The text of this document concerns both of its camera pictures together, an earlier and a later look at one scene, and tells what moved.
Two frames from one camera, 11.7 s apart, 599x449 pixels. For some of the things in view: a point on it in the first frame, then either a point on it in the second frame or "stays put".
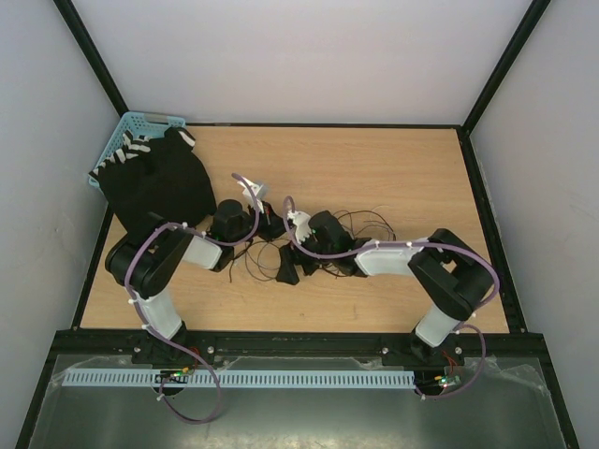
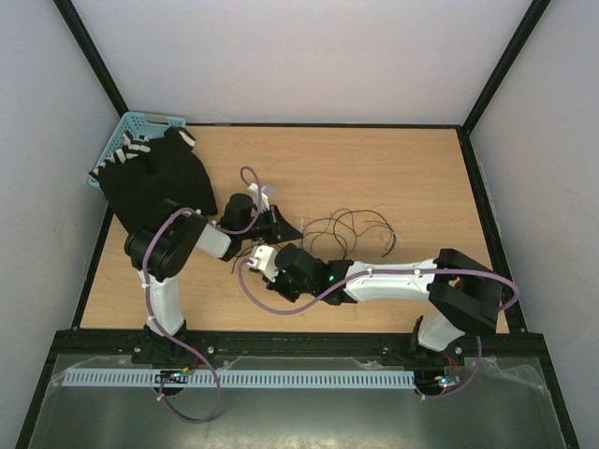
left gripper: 273,224 stays put
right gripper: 287,271 -> 277,286
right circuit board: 447,382 stays put
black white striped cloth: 133,146 stays put
